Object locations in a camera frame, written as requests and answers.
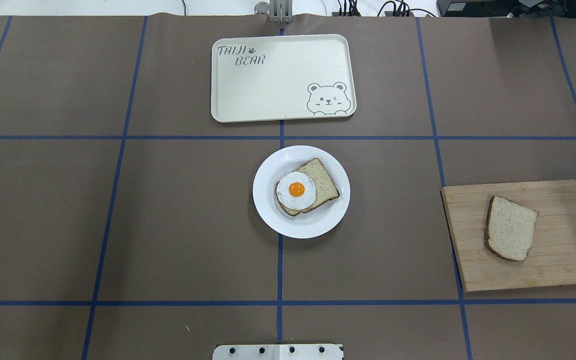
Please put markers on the bread slice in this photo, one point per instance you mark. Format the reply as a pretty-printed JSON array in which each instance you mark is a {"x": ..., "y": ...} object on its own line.
[
  {"x": 325, "y": 185},
  {"x": 509, "y": 229}
]

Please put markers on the white round plate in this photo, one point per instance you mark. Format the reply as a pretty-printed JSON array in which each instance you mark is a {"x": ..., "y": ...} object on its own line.
[{"x": 302, "y": 226}]

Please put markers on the bread slice under egg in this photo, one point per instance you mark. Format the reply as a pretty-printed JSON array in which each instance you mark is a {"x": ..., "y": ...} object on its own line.
[{"x": 325, "y": 185}]

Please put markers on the fried egg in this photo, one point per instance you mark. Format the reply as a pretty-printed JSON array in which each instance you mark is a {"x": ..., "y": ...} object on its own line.
[{"x": 296, "y": 191}]

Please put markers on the cream bear serving tray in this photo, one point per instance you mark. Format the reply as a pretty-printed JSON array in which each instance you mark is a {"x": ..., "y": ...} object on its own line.
[{"x": 285, "y": 77}]

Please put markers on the wooden cutting board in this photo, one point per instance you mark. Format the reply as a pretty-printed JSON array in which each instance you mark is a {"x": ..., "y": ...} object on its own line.
[{"x": 551, "y": 260}]

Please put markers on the aluminium frame post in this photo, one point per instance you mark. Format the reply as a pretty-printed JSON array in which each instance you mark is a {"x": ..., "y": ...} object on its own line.
[{"x": 277, "y": 11}]

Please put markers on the white camera mast base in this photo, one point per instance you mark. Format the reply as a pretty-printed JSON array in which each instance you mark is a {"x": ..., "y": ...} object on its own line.
[{"x": 303, "y": 351}]

